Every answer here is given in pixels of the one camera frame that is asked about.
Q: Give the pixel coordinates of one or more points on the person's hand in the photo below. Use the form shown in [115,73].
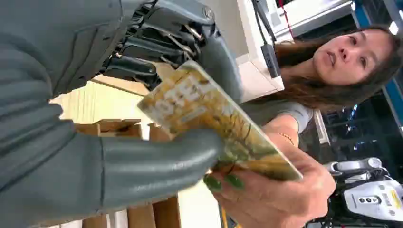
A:
[277,195]

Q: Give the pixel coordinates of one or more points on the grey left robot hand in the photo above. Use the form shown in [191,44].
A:
[157,163]

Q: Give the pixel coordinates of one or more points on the yellow printed card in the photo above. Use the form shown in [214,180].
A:
[201,110]

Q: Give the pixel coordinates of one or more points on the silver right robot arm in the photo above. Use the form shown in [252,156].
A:
[355,164]

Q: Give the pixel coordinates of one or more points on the wooden card box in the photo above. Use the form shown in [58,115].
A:
[100,104]

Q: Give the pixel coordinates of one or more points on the white cabinet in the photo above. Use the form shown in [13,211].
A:
[252,75]

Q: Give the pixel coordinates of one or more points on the ribbed grey left arm sleeve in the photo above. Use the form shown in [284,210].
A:
[28,126]

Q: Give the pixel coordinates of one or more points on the black adapter box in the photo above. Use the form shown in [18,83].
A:
[270,59]

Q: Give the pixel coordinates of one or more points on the person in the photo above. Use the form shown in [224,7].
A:
[346,63]

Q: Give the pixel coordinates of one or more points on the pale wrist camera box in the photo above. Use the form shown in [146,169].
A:
[371,199]

